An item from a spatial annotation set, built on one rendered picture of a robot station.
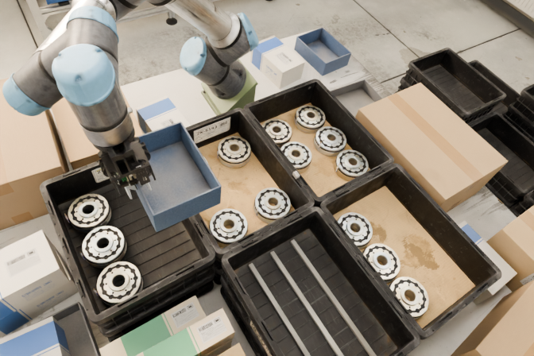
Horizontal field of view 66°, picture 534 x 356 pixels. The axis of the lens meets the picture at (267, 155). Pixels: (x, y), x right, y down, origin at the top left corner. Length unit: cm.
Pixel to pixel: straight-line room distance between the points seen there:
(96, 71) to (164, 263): 64
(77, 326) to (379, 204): 90
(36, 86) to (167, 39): 233
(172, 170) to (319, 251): 47
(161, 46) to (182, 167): 208
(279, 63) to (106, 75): 114
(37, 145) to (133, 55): 172
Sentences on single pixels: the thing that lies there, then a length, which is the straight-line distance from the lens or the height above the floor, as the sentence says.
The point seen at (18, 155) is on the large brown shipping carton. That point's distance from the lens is 130.
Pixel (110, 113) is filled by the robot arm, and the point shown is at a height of 140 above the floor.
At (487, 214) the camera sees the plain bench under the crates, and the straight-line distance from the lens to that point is 162.
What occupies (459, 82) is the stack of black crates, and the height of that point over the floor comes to 49.
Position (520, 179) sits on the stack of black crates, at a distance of 229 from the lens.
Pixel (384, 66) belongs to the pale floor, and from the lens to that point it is 313.
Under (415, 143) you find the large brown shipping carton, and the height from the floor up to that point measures 90.
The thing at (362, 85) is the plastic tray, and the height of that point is 72.
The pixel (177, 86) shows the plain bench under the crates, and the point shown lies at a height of 70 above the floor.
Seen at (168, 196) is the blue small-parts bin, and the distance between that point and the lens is 92.
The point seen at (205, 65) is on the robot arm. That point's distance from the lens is 135.
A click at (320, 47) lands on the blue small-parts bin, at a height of 70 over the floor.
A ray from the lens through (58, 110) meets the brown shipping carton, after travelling 143.
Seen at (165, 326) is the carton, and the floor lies 82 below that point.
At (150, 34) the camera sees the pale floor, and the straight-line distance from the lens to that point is 309.
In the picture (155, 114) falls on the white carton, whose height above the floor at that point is 79.
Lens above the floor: 186
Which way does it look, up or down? 53 degrees down
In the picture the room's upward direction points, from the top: 11 degrees clockwise
